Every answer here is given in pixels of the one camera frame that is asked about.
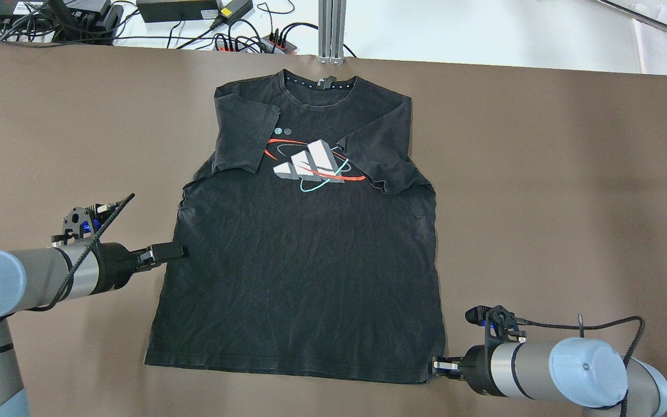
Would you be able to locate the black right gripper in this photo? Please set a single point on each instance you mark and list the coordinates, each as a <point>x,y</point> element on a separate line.
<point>475,368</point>

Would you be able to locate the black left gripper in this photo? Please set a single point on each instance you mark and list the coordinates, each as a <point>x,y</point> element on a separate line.
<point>114,265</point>

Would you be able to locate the black printed t-shirt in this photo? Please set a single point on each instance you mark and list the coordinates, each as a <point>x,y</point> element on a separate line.
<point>311,240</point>

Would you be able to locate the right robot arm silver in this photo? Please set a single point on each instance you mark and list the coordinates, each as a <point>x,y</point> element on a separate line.
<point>582,371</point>

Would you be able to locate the orange grey usb hub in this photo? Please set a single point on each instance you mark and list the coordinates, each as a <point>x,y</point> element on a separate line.
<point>241,43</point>
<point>275,44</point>

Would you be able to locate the brown table mat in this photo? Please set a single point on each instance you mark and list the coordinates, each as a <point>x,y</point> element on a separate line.
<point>551,197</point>

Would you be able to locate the black power adapter brick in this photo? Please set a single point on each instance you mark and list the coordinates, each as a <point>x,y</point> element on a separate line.
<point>166,11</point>

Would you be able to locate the black electronics box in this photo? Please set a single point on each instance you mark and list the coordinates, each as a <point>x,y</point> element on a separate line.
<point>87,22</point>

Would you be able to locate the aluminium profile post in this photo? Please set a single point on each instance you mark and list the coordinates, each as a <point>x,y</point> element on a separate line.
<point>331,30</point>

